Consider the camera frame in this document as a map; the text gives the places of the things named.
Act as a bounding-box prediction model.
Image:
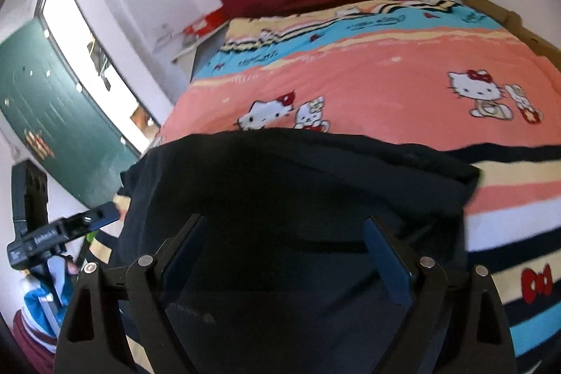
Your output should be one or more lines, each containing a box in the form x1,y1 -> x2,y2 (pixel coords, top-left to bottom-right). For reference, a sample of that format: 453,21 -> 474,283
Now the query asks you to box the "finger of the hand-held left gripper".
61,202 -> 120,241

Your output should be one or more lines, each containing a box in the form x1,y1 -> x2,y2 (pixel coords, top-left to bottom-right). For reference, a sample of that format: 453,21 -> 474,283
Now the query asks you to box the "red box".
183,8 -> 227,37

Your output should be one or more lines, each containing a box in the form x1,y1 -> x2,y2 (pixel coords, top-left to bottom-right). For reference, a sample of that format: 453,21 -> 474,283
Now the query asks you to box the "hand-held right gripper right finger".
363,215 -> 518,374

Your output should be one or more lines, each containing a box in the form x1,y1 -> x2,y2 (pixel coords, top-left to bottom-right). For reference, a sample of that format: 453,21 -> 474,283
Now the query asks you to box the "white nightstand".
171,21 -> 231,84

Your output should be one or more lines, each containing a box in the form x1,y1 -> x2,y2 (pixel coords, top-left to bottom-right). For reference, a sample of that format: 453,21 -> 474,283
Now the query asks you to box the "blue and white bag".
22,255 -> 79,332

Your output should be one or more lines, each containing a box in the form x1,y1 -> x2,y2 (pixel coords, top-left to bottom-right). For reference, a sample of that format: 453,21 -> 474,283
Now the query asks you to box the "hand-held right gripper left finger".
53,214 -> 208,374

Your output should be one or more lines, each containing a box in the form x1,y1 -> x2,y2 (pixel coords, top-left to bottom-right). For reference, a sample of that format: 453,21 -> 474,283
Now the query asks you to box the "dark red cloth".
12,310 -> 63,374

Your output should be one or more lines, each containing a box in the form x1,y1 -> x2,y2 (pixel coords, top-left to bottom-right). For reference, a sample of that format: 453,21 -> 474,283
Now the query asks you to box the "dark navy puffer jacket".
111,129 -> 483,374

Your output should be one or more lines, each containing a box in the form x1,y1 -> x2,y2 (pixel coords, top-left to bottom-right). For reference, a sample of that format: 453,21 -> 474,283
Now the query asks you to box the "green door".
0,18 -> 141,211

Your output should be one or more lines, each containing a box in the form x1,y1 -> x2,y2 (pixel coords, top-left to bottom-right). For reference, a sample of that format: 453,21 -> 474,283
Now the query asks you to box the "striped cartoon print blanket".
85,0 -> 561,374

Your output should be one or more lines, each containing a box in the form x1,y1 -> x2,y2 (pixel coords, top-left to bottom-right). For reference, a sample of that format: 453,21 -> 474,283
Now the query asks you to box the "brown cardboard sheet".
458,0 -> 561,73

